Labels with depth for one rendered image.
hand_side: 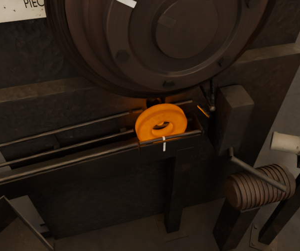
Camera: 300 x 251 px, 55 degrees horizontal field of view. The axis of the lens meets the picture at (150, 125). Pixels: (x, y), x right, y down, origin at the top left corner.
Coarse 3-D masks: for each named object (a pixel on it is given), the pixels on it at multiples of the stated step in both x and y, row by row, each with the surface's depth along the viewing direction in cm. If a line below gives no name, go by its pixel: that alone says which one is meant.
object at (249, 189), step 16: (240, 176) 99; (256, 176) 99; (272, 176) 99; (288, 176) 98; (240, 192) 96; (256, 192) 96; (272, 192) 97; (288, 192) 99; (224, 208) 118; (240, 208) 98; (256, 208) 104; (224, 224) 121; (240, 224) 112; (224, 240) 125; (240, 240) 127
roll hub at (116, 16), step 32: (160, 0) 47; (192, 0) 47; (224, 0) 50; (128, 32) 49; (160, 32) 49; (192, 32) 51; (224, 32) 55; (128, 64) 53; (160, 64) 56; (192, 64) 59
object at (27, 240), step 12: (0, 204) 73; (12, 204) 71; (0, 216) 75; (12, 216) 79; (0, 228) 77; (12, 228) 79; (24, 228) 78; (0, 240) 77; (12, 240) 77; (24, 240) 76; (36, 240) 76
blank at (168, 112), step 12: (156, 108) 81; (168, 108) 81; (144, 120) 81; (156, 120) 82; (168, 120) 83; (180, 120) 84; (144, 132) 84; (156, 132) 89; (168, 132) 88; (180, 132) 89
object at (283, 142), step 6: (276, 132) 90; (276, 138) 89; (282, 138) 89; (288, 138) 88; (294, 138) 88; (270, 144) 93; (276, 144) 89; (282, 144) 89; (288, 144) 88; (294, 144) 88; (282, 150) 90; (288, 150) 89; (294, 150) 88
